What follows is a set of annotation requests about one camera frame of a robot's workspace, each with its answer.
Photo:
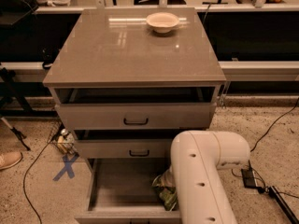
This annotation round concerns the green jalapeno chip bag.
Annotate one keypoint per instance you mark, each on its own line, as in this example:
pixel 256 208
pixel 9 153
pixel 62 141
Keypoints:
pixel 167 195

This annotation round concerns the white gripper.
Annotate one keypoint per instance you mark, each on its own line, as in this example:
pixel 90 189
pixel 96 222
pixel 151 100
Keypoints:
pixel 166 177

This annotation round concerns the grey middle drawer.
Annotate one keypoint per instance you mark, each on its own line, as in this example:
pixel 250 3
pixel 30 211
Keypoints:
pixel 93 144

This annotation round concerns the tan shoe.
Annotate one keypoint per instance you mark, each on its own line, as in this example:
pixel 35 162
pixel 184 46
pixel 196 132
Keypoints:
pixel 8 160

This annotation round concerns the wire basket with bottles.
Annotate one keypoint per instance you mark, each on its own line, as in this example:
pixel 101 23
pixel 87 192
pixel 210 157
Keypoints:
pixel 62 139

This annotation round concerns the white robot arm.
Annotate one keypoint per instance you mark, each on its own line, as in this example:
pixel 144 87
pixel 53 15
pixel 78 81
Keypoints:
pixel 196 158

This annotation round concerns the black power strip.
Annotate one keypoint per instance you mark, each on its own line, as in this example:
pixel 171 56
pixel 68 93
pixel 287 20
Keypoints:
pixel 273 193

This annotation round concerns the grey bottom drawer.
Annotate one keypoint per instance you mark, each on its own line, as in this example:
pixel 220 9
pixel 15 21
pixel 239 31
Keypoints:
pixel 120 192

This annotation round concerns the grey drawer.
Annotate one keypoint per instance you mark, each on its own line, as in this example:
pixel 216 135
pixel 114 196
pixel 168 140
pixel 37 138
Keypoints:
pixel 120 192
pixel 93 144
pixel 148 108

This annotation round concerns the white bowl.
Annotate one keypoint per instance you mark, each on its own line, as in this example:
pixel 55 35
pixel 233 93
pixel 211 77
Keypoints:
pixel 162 22

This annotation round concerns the grey drawer cabinet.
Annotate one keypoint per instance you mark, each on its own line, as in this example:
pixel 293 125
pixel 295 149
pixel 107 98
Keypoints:
pixel 115 49

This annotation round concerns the black chair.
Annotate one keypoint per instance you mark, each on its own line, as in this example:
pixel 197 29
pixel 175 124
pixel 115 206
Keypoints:
pixel 13 11

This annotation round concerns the grey top drawer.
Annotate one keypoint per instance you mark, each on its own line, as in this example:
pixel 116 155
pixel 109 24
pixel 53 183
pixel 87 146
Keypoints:
pixel 148 108

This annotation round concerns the black power adapter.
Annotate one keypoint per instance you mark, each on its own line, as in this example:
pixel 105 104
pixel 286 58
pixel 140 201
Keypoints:
pixel 248 179

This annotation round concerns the blue tape cross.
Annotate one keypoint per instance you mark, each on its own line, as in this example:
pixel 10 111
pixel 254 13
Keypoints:
pixel 67 169

